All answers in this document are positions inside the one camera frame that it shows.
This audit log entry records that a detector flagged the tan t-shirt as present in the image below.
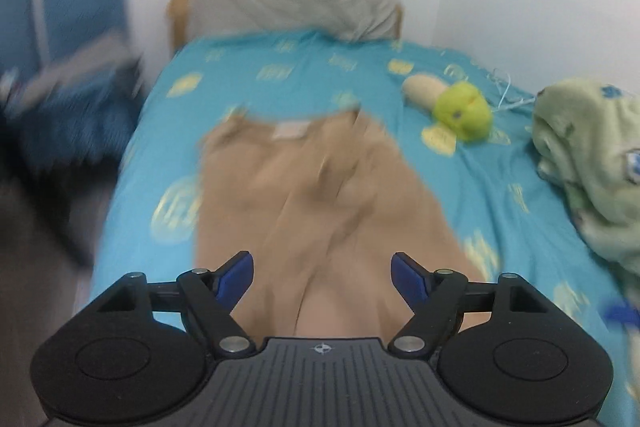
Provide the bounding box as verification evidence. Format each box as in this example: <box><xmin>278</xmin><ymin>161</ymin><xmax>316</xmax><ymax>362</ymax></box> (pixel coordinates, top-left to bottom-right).
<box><xmin>196</xmin><ymin>110</ymin><xmax>483</xmax><ymax>340</ymax></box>

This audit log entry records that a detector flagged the teal patterned bed sheet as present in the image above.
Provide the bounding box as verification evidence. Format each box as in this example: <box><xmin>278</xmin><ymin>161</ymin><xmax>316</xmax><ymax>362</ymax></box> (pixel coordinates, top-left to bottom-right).
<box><xmin>92</xmin><ymin>31</ymin><xmax>639</xmax><ymax>426</ymax></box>

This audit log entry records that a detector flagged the light green fleece blanket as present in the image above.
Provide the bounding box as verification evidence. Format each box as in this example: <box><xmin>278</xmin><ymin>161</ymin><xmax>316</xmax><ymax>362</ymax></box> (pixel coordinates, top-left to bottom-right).
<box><xmin>532</xmin><ymin>78</ymin><xmax>639</xmax><ymax>275</ymax></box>

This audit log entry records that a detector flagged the green plush toy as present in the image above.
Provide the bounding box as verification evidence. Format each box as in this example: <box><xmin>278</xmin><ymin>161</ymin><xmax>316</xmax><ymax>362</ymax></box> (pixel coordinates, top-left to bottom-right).
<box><xmin>401</xmin><ymin>74</ymin><xmax>494</xmax><ymax>142</ymax></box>

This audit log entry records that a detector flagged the near blue covered chair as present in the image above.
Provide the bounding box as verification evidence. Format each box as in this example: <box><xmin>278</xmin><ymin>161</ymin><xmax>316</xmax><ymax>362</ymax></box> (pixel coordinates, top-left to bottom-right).
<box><xmin>1</xmin><ymin>0</ymin><xmax>143</xmax><ymax>171</ymax></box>

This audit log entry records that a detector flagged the blue covered chair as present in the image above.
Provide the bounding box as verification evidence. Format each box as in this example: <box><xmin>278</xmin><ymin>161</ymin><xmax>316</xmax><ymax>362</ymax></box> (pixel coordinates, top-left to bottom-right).
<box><xmin>1</xmin><ymin>0</ymin><xmax>143</xmax><ymax>171</ymax></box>
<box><xmin>0</xmin><ymin>0</ymin><xmax>39</xmax><ymax>81</ymax></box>

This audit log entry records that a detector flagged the far blue covered chair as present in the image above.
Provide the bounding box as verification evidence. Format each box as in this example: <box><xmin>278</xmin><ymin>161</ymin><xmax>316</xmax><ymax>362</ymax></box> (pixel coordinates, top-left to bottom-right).
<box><xmin>0</xmin><ymin>0</ymin><xmax>39</xmax><ymax>81</ymax></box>

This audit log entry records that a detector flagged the white charging cable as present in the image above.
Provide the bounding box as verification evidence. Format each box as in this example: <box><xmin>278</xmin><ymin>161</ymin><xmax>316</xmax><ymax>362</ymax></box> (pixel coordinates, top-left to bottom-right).
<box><xmin>487</xmin><ymin>68</ymin><xmax>539</xmax><ymax>111</ymax></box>

